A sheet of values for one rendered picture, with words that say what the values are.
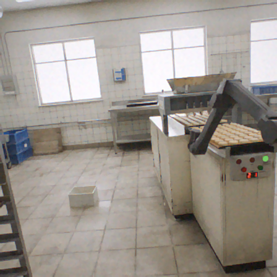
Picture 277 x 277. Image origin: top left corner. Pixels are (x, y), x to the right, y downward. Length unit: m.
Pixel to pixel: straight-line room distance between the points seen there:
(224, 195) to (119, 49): 4.29
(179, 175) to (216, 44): 3.84
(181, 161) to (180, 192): 0.30
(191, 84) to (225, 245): 1.25
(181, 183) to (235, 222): 0.71
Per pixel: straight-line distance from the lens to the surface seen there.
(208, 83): 2.19
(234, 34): 5.73
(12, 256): 1.35
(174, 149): 2.12
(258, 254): 1.91
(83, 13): 5.61
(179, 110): 2.11
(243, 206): 1.68
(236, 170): 1.52
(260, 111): 0.95
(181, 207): 2.35
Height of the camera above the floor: 1.30
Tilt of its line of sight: 13 degrees down
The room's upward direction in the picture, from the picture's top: 6 degrees counter-clockwise
